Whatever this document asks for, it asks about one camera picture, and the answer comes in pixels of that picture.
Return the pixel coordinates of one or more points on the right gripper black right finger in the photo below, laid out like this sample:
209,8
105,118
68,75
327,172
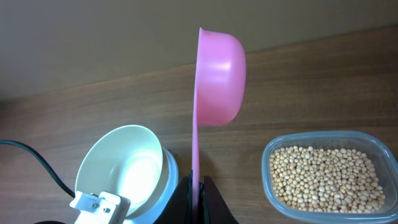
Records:
215,209

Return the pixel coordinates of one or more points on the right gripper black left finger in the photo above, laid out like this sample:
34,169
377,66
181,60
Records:
178,209

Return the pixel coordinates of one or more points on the white bowl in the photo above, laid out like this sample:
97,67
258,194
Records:
127,162

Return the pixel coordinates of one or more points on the pink plastic scoop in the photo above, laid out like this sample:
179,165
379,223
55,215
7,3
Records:
220,78

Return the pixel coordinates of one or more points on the white digital kitchen scale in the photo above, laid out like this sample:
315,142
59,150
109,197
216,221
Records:
152,209

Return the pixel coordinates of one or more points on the soybeans in container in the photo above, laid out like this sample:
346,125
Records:
325,180

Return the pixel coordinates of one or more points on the clear plastic container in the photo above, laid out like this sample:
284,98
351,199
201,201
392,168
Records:
382,158

